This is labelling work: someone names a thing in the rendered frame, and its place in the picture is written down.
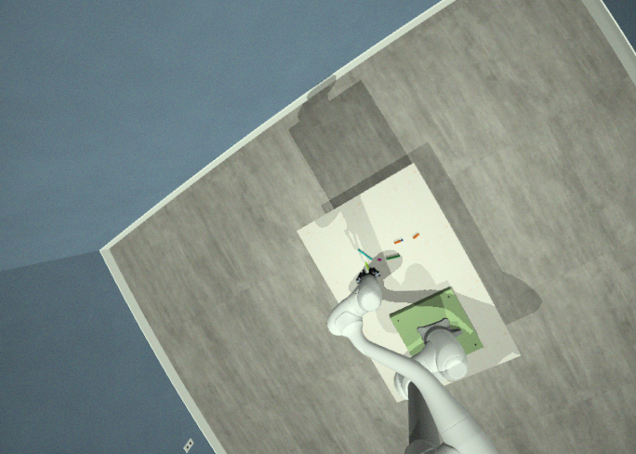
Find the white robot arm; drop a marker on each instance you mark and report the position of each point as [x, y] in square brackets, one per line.
[414, 378]

